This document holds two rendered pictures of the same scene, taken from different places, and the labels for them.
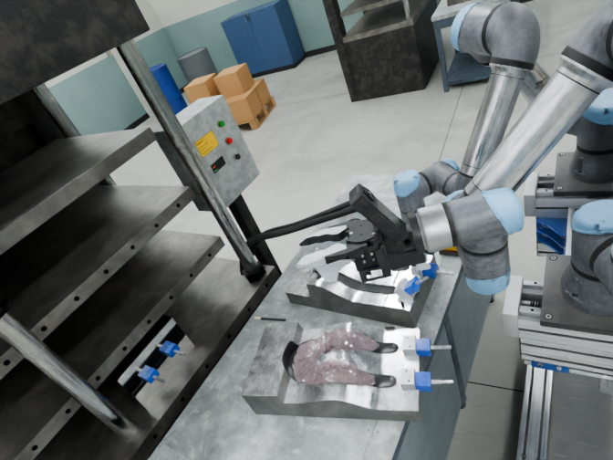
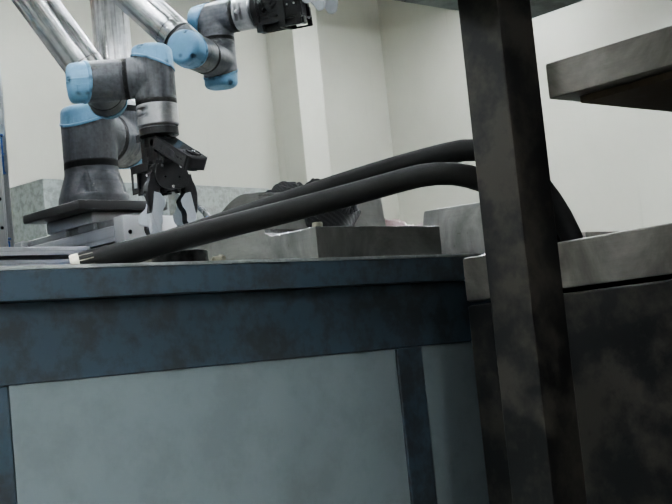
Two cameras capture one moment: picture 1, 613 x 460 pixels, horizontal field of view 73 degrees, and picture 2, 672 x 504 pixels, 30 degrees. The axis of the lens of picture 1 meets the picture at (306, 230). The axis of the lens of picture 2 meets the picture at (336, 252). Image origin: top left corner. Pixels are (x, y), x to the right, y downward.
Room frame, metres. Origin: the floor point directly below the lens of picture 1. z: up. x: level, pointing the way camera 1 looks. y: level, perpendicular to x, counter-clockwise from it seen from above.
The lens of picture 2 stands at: (3.19, 0.15, 0.67)
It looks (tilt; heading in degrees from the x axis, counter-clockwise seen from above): 5 degrees up; 184
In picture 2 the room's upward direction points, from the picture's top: 6 degrees counter-clockwise
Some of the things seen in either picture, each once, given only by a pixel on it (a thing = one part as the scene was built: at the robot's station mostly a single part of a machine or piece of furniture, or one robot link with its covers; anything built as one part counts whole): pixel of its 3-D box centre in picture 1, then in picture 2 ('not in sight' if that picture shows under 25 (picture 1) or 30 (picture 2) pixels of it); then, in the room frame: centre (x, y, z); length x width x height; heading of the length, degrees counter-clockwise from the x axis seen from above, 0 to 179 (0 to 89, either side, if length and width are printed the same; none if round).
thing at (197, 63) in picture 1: (202, 77); not in sight; (8.20, 0.63, 0.44); 0.59 x 0.59 x 0.88
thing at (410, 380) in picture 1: (427, 381); not in sight; (0.63, -0.14, 0.86); 0.13 x 0.05 x 0.05; 63
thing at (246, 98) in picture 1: (223, 101); not in sight; (6.23, 0.38, 0.37); 1.20 x 0.82 x 0.74; 60
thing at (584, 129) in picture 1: (599, 118); not in sight; (0.94, -0.88, 1.20); 0.13 x 0.12 x 0.14; 9
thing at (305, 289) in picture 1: (356, 275); (277, 243); (1.11, -0.10, 0.87); 0.50 x 0.26 x 0.14; 46
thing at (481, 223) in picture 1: (481, 217); (215, 20); (0.50, -0.27, 1.43); 0.11 x 0.08 x 0.09; 75
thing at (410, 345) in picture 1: (427, 347); not in sight; (0.73, -0.18, 0.86); 0.13 x 0.05 x 0.05; 63
